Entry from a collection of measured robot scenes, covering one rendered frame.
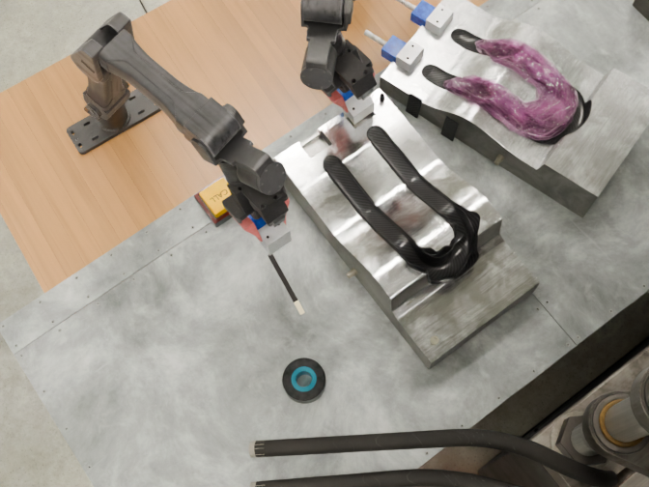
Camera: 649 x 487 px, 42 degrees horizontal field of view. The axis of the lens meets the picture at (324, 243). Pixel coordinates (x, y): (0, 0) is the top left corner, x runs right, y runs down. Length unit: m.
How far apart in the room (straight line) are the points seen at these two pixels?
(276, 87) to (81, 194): 0.47
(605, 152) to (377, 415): 0.66
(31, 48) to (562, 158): 1.92
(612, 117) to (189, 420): 1.00
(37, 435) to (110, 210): 0.96
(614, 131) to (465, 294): 0.43
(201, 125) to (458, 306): 0.59
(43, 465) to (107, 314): 0.91
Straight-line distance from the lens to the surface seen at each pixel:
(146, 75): 1.40
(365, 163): 1.66
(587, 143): 1.72
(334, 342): 1.64
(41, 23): 3.08
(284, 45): 1.91
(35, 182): 1.87
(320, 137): 1.72
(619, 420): 1.35
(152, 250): 1.73
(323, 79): 1.48
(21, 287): 2.69
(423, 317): 1.59
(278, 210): 1.39
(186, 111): 1.37
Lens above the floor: 2.39
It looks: 70 degrees down
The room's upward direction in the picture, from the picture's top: 5 degrees counter-clockwise
